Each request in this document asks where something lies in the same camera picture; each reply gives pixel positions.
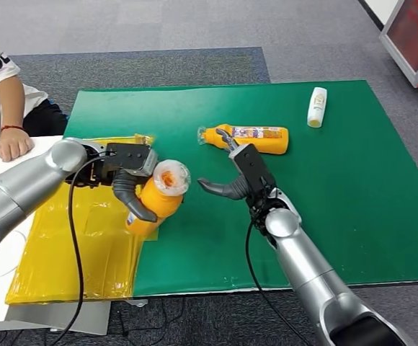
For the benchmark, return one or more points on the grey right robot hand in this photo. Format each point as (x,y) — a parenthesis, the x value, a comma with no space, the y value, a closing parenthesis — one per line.
(227,192)

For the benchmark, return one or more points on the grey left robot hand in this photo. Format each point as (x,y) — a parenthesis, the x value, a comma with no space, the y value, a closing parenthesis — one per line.
(126,188)

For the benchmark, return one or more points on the person's left hand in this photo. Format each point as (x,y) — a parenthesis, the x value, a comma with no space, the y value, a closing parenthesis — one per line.
(14,143)

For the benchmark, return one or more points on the orange detergent bottle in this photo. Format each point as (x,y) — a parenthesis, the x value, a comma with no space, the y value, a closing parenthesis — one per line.
(266,141)
(162,200)

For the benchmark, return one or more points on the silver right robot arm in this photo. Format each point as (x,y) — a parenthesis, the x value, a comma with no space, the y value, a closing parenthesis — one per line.
(302,258)

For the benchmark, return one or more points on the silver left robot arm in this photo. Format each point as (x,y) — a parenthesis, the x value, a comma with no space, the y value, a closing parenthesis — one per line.
(21,186)

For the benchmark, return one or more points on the person's left forearm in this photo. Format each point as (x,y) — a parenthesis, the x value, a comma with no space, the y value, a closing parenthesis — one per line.
(11,100)

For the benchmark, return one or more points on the small white bottle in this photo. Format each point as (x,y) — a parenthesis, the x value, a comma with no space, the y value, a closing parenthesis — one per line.
(317,107)

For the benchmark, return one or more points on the yellow taped cardboard box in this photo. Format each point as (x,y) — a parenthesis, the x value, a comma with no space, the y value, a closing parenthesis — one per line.
(68,248)

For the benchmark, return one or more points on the green table mat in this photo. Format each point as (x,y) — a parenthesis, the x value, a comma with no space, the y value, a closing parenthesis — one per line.
(339,191)

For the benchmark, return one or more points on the red and white cabinet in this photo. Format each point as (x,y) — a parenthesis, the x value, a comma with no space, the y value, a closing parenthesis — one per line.
(414,38)

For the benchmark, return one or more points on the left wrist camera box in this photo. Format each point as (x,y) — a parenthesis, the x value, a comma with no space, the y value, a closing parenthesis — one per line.
(131,157)

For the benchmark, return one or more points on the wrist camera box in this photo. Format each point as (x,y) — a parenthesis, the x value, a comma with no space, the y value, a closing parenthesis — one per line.
(253,167)
(131,157)

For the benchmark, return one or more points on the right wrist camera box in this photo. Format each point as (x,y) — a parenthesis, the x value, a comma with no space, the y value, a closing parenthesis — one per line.
(253,167)

